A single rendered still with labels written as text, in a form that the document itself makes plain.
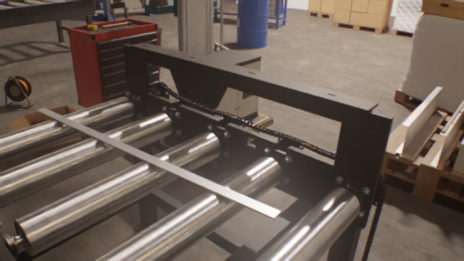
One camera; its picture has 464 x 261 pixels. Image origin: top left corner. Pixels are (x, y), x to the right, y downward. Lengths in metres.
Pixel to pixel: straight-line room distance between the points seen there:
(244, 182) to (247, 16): 5.79
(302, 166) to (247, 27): 5.65
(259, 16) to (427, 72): 3.30
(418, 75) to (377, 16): 4.89
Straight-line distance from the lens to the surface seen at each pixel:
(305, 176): 1.37
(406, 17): 9.46
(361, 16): 9.58
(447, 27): 4.49
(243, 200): 1.10
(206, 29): 3.09
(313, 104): 1.24
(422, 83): 4.71
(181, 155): 1.36
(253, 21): 6.86
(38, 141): 1.69
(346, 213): 1.16
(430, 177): 2.94
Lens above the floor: 1.58
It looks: 27 degrees down
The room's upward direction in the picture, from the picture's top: 1 degrees clockwise
